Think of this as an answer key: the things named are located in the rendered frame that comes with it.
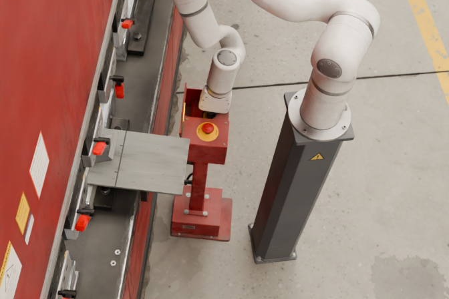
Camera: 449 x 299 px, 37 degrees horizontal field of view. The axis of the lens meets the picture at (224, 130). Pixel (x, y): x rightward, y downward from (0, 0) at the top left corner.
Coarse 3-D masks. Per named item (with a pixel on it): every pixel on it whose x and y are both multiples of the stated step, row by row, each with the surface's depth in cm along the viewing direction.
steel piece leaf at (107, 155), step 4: (116, 132) 188; (104, 136) 190; (108, 136) 189; (112, 136) 186; (116, 136) 187; (112, 140) 185; (116, 140) 187; (112, 144) 185; (108, 148) 187; (112, 148) 185; (104, 152) 187; (108, 152) 186; (112, 152) 184; (96, 156) 188; (100, 156) 187; (104, 156) 186; (108, 156) 183; (112, 156) 184; (96, 160) 187; (100, 160) 186; (104, 160) 185; (108, 160) 184
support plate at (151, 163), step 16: (128, 144) 192; (144, 144) 193; (160, 144) 193; (176, 144) 194; (112, 160) 189; (128, 160) 190; (144, 160) 190; (160, 160) 190; (176, 160) 191; (96, 176) 186; (112, 176) 187; (128, 176) 187; (144, 176) 187; (160, 176) 188; (176, 176) 188; (160, 192) 186; (176, 192) 186
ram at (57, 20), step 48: (0, 0) 90; (48, 0) 114; (96, 0) 156; (0, 48) 92; (48, 48) 118; (96, 48) 163; (0, 96) 95; (48, 96) 122; (0, 144) 98; (48, 144) 127; (0, 192) 101; (48, 192) 132; (0, 240) 104; (48, 240) 137; (48, 288) 142
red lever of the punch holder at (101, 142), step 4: (96, 140) 172; (100, 140) 171; (104, 140) 171; (108, 140) 171; (96, 144) 167; (100, 144) 167; (104, 144) 168; (108, 144) 172; (96, 148) 164; (100, 148) 165; (104, 148) 168; (92, 152) 164; (96, 152) 164; (100, 152) 164
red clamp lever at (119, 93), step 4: (112, 76) 184; (116, 76) 184; (120, 76) 184; (112, 80) 184; (116, 80) 184; (120, 80) 184; (116, 84) 186; (120, 84) 186; (116, 88) 187; (120, 88) 187; (116, 92) 189; (120, 92) 188; (116, 96) 190; (120, 96) 190
